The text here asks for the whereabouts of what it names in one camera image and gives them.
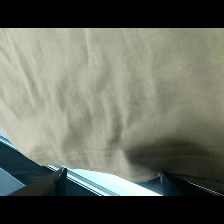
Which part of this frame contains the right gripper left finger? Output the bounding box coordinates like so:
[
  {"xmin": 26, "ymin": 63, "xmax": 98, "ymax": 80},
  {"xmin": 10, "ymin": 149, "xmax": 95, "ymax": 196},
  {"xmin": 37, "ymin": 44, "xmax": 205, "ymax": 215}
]
[{"xmin": 10, "ymin": 167, "xmax": 68, "ymax": 197}]

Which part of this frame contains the beige T-shirt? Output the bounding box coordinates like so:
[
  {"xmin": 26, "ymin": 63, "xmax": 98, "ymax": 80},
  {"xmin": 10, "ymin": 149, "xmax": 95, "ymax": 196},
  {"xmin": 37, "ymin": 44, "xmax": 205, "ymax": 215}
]
[{"xmin": 0, "ymin": 28, "xmax": 224, "ymax": 193}]

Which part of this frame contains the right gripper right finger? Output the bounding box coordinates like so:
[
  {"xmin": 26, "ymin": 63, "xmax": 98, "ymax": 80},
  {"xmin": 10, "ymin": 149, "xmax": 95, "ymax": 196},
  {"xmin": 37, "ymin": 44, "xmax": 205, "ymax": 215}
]
[{"xmin": 139, "ymin": 171, "xmax": 198, "ymax": 197}]

